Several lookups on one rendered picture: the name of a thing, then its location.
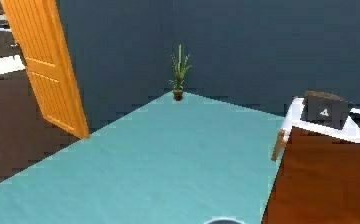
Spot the green house plant in pot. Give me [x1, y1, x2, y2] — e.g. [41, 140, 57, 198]
[168, 43, 193, 102]

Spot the pale blue round object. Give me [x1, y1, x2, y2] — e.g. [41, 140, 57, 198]
[203, 217, 246, 224]

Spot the orange room door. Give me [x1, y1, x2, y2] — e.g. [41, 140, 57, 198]
[0, 0, 90, 140]

